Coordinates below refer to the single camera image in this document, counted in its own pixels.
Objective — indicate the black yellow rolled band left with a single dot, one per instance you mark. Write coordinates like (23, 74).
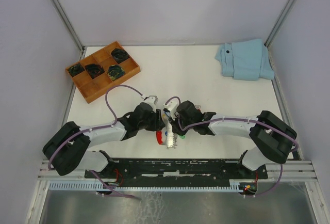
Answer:
(75, 70)

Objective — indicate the metal key holder red handle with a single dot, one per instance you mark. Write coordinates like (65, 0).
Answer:
(170, 140)

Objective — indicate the black red rolled band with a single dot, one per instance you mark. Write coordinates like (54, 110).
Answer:
(94, 70)

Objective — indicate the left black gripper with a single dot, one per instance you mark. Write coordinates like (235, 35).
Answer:
(158, 124)

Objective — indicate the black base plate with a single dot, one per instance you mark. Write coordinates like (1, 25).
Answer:
(178, 172)

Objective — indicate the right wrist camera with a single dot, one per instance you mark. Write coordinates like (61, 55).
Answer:
(170, 108)

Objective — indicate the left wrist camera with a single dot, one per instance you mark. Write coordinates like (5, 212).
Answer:
(151, 100)

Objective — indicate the wooden compartment tray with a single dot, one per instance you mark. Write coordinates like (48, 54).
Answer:
(92, 89)

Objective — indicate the black rolled band back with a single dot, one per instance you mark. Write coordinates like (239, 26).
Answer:
(119, 55)

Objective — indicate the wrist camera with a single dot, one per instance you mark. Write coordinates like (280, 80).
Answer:
(151, 100)
(170, 108)

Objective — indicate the black green rolled band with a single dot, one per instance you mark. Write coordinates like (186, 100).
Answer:
(115, 72)

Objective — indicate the light blue folded cloth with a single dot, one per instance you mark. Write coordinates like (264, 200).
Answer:
(246, 61)

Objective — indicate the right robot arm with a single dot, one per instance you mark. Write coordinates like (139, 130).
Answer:
(274, 140)

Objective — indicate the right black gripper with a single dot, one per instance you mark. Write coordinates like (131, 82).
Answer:
(175, 127)

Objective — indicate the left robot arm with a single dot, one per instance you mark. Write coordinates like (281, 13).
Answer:
(68, 148)

